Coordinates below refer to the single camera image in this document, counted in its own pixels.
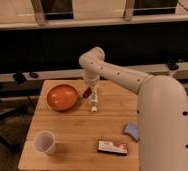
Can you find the translucent plastic cup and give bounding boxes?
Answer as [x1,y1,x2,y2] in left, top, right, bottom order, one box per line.
[33,130,56,155]

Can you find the orange ceramic bowl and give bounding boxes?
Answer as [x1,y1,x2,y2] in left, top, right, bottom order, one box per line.
[47,84,78,111]

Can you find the wooden table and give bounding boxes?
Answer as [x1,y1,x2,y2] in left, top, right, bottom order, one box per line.
[18,80,139,171]

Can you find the white toothpaste tube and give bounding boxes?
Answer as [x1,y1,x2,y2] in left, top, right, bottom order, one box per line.
[88,82,99,113]

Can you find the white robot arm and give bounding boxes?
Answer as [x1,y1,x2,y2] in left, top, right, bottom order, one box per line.
[79,47,188,171]

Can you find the blue sponge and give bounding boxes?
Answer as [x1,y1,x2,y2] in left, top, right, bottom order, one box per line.
[124,123,139,141]

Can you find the black phone on ledge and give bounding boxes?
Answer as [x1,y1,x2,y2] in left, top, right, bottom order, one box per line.
[13,72,27,85]

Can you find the small black object on ledge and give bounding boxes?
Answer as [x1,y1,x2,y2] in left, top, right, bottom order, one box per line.
[29,72,39,79]

